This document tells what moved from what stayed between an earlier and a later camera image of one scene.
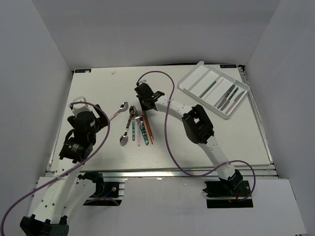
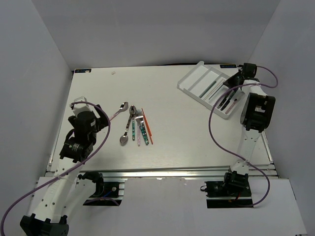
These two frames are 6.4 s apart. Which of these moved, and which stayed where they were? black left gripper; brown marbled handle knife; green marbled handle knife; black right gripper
Moved: black right gripper
Stayed: black left gripper; green marbled handle knife; brown marbled handle knife
